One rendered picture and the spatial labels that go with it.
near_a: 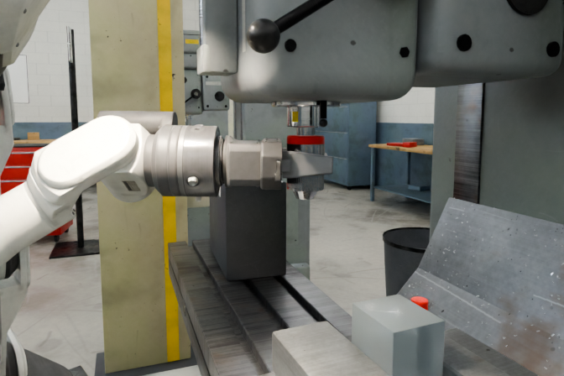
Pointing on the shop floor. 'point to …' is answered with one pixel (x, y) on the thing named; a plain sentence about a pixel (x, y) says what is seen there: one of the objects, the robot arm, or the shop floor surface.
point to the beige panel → (140, 34)
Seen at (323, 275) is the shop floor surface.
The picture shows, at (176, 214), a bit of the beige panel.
